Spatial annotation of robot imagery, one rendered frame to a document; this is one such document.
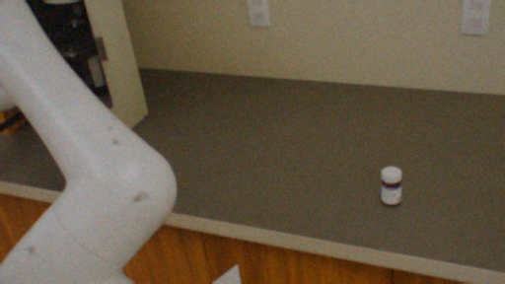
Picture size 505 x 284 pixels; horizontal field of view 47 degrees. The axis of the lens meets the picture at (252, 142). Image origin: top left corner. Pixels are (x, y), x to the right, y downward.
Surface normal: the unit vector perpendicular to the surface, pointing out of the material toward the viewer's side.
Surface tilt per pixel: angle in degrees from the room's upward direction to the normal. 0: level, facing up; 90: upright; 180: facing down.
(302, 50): 90
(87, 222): 58
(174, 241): 90
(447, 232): 0
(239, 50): 90
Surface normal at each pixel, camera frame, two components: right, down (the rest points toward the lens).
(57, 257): -0.09, 0.05
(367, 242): -0.12, -0.84
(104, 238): 0.18, 0.31
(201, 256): -0.38, 0.53
